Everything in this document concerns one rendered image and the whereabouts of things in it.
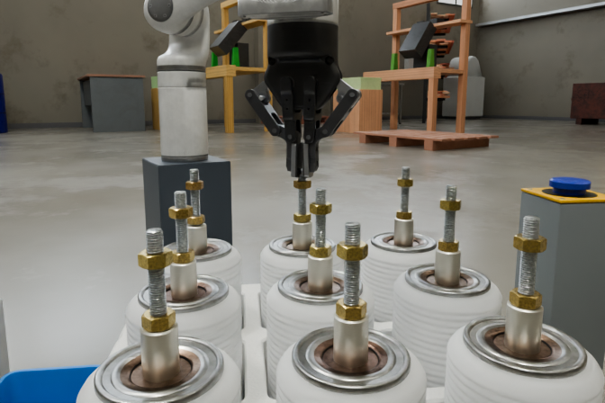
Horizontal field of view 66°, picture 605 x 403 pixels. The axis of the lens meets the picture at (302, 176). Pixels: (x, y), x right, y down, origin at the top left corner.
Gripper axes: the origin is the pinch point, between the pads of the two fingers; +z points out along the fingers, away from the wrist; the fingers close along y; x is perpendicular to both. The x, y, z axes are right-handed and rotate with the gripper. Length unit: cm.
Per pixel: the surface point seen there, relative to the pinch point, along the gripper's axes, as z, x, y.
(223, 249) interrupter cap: 9.8, 4.2, 7.8
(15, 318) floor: 35, -17, 62
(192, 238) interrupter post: 8.3, 5.9, 10.6
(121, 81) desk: -33, -521, 414
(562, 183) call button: 2.2, -5.9, -27.3
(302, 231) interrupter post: 7.9, 1.1, -0.3
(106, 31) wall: -120, -645, 530
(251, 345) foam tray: 17.1, 10.2, 2.2
